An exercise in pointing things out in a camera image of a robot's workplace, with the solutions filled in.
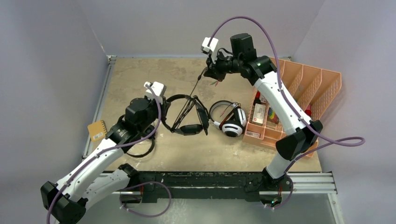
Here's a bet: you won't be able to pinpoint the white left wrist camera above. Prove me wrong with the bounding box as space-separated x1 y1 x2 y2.
143 81 167 104

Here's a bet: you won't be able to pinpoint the black headband headset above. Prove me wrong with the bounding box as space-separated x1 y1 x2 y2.
161 94 210 136

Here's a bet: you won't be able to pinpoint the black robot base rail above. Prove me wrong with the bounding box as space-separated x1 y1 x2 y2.
109 163 294 205

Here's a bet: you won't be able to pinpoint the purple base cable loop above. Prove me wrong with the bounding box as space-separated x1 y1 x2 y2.
119 182 172 218

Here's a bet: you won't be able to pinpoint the white and black headphones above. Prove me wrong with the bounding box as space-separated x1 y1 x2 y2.
209 100 248 138

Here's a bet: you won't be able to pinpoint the large white staples box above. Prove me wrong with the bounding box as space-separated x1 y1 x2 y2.
252 104 266 126

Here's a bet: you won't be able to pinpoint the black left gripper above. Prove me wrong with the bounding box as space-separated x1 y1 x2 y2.
138 94 170 133

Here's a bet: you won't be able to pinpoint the black over-ear headphones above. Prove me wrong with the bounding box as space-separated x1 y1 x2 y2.
127 134 156 158

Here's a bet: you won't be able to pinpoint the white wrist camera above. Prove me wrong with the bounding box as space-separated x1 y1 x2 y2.
143 81 167 104
201 37 219 64

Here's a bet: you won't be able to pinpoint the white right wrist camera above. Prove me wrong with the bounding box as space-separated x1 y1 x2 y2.
201 37 219 64

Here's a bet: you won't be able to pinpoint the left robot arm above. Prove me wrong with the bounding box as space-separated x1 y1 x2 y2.
40 96 167 224

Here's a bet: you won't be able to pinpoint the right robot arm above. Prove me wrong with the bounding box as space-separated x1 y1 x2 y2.
201 33 323 190

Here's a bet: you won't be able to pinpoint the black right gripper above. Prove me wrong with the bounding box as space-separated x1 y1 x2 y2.
205 49 244 83

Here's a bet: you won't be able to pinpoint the white box in front tray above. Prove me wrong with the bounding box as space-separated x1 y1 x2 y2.
246 131 260 138

